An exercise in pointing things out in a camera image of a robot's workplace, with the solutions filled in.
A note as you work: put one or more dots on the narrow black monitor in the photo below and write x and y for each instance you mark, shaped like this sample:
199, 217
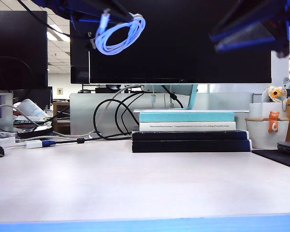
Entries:
79, 62

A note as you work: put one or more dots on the small black monitor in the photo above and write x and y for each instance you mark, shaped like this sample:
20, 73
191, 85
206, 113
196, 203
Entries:
41, 96

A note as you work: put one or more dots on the frosted desk partition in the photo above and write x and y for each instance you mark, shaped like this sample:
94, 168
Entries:
220, 101

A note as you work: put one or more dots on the thick black book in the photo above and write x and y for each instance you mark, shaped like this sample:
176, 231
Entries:
207, 146

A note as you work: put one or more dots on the white adapter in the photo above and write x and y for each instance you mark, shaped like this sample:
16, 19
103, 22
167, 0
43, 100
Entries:
34, 144

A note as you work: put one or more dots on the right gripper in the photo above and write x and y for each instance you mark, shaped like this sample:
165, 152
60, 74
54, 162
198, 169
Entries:
283, 26

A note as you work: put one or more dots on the sunflower plush toy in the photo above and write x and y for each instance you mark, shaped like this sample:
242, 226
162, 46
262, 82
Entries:
276, 93

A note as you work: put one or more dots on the thin black book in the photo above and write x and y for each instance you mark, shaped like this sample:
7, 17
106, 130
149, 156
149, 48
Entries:
188, 135

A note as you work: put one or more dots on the white pot wooden rim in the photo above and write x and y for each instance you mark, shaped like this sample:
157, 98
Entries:
258, 135

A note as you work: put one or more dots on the white partition panel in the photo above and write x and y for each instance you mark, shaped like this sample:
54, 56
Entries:
280, 72

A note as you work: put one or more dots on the black AOC monitor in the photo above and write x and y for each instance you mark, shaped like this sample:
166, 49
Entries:
178, 62

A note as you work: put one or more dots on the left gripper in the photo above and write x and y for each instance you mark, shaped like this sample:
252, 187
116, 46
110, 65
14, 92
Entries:
75, 4

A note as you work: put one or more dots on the wall socket plate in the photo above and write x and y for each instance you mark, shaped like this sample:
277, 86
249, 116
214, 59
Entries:
60, 91

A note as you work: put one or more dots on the purple box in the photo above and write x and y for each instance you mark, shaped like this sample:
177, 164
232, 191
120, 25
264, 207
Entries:
3, 108

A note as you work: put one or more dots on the white square container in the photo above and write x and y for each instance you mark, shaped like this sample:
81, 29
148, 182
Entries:
255, 110

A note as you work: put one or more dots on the wooden cabinet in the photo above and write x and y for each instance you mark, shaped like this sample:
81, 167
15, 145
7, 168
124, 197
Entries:
62, 125

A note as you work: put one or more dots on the white bottle blue print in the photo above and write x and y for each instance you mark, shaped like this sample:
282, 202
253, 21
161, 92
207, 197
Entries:
32, 107

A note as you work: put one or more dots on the large black monitor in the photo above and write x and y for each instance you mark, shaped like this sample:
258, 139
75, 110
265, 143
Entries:
17, 53

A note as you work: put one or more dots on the orange cat figurine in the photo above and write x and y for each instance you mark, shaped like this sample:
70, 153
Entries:
273, 123

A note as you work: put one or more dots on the white card box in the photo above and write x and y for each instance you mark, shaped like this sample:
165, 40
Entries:
6, 142

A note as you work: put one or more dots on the black mouse pad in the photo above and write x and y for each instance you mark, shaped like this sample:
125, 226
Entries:
280, 158

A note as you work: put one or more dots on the black flat pouch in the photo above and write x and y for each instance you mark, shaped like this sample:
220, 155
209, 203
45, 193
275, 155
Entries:
35, 132

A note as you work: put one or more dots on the teal book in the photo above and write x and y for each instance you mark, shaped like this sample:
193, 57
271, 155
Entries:
183, 117

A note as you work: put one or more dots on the white book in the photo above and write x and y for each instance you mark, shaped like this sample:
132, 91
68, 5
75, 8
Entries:
188, 126

